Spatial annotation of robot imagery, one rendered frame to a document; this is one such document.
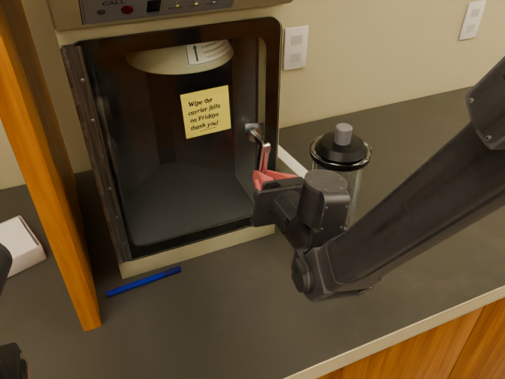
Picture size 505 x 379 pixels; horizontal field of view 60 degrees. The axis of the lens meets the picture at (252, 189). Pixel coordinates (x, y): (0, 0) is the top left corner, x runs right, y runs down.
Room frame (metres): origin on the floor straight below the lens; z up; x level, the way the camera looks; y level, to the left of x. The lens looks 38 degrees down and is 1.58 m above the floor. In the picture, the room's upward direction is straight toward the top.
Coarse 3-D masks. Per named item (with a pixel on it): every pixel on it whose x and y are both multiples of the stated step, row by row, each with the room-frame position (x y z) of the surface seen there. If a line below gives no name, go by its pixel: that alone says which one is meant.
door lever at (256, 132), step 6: (252, 132) 0.64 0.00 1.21; (258, 132) 0.65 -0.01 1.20; (252, 138) 0.64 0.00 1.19; (258, 138) 0.63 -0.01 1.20; (264, 144) 0.60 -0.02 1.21; (270, 144) 0.61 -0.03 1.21; (264, 150) 0.60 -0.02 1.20; (270, 150) 0.60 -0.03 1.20; (258, 156) 0.61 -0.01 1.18; (264, 156) 0.60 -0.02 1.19; (258, 162) 0.61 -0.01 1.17; (264, 162) 0.60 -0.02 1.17; (258, 168) 0.60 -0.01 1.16; (264, 168) 0.60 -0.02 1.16
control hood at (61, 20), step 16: (48, 0) 0.49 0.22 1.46; (64, 0) 0.50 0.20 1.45; (240, 0) 0.61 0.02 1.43; (256, 0) 0.62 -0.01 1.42; (272, 0) 0.63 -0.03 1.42; (288, 0) 0.65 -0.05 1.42; (64, 16) 0.52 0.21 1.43; (80, 16) 0.52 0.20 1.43; (160, 16) 0.58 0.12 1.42; (176, 16) 0.59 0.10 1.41
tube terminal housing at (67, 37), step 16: (192, 16) 0.62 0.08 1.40; (208, 16) 0.63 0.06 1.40; (224, 16) 0.64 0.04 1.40; (240, 16) 0.65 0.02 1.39; (256, 16) 0.66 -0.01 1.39; (272, 16) 0.67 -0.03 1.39; (64, 32) 0.56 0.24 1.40; (80, 32) 0.57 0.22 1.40; (96, 32) 0.57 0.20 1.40; (112, 32) 0.58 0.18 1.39; (128, 32) 0.59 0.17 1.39; (272, 224) 0.68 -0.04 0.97; (208, 240) 0.62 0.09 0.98; (224, 240) 0.64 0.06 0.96; (240, 240) 0.65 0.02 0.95; (160, 256) 0.58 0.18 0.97; (176, 256) 0.60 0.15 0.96; (192, 256) 0.61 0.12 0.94; (128, 272) 0.56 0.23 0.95
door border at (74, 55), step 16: (80, 48) 0.55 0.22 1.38; (80, 64) 0.55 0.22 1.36; (80, 80) 0.55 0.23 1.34; (80, 96) 0.55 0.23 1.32; (80, 112) 0.54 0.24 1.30; (96, 112) 0.55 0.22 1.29; (96, 128) 0.55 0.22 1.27; (96, 144) 0.55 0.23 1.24; (96, 160) 0.55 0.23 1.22; (96, 176) 0.54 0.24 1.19; (112, 192) 0.55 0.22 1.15; (112, 208) 0.55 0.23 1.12; (112, 224) 0.55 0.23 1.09; (128, 256) 0.55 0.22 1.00
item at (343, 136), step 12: (336, 132) 0.65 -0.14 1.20; (348, 132) 0.65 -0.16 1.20; (324, 144) 0.65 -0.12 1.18; (336, 144) 0.65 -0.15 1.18; (348, 144) 0.65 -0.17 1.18; (360, 144) 0.65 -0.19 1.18; (324, 156) 0.63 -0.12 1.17; (336, 156) 0.62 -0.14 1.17; (348, 156) 0.62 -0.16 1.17; (360, 156) 0.62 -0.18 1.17
